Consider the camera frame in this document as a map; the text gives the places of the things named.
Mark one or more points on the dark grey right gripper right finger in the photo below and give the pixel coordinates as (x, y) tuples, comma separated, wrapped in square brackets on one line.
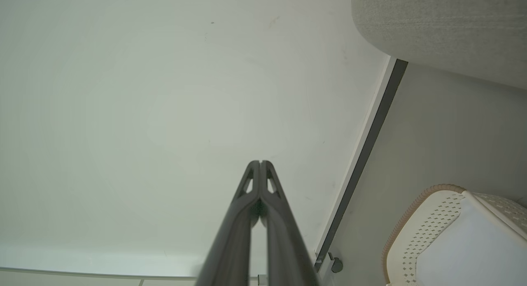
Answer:
[(284, 245)]

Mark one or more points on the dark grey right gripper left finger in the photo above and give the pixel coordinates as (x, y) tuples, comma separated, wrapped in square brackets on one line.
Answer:
[(232, 245)]

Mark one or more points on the white perforated laundry basket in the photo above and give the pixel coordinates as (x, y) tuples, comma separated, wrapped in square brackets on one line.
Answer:
[(453, 245)]

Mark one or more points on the grey round door stop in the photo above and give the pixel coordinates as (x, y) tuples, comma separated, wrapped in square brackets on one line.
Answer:
[(336, 264)]

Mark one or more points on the dark grey baseboard strip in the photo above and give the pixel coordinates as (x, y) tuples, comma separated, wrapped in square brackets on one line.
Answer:
[(366, 154)]

